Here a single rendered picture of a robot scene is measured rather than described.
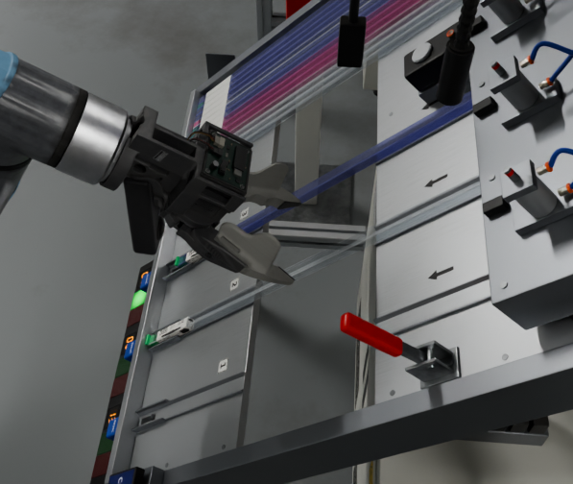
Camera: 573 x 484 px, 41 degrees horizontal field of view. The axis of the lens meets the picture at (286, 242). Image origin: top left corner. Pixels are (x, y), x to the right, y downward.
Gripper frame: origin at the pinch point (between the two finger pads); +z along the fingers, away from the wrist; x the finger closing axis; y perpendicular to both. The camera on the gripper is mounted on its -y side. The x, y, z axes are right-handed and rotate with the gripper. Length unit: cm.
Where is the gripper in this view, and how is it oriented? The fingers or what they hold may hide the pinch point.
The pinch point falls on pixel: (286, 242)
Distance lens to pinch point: 79.3
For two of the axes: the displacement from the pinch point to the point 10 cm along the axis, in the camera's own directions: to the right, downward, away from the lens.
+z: 8.4, 3.7, 4.0
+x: 0.8, -8.0, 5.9
